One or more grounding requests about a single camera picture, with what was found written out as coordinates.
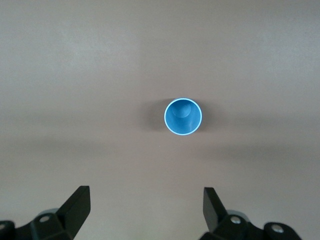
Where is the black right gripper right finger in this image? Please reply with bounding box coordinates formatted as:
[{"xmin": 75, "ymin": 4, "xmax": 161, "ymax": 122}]
[{"xmin": 199, "ymin": 186, "xmax": 304, "ymax": 240}]

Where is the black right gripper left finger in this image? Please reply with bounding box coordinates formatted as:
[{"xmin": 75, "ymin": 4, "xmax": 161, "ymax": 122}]
[{"xmin": 0, "ymin": 185, "xmax": 91, "ymax": 240}]

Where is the light blue plastic cup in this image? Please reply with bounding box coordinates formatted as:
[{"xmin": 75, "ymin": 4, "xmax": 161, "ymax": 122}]
[{"xmin": 163, "ymin": 98, "xmax": 203, "ymax": 136}]

